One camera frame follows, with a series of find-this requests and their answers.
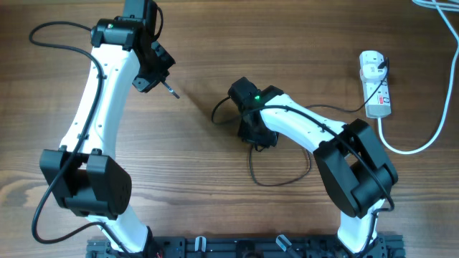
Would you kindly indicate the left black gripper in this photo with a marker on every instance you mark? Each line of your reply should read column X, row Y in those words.
column 166, row 61

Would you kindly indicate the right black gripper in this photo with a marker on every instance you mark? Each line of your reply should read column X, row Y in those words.
column 243, row 132

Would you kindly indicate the white power strip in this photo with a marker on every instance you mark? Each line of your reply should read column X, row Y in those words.
column 376, row 94

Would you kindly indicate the teal screen Galaxy smartphone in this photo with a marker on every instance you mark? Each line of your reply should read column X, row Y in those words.
column 170, row 89

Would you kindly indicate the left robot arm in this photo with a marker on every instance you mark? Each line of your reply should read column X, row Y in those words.
column 82, row 174

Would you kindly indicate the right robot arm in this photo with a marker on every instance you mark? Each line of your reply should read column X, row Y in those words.
column 356, row 171

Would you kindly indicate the white charger plug adapter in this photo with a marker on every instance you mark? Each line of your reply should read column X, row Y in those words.
column 372, row 72

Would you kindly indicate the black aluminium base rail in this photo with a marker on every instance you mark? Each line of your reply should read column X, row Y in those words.
column 383, row 246

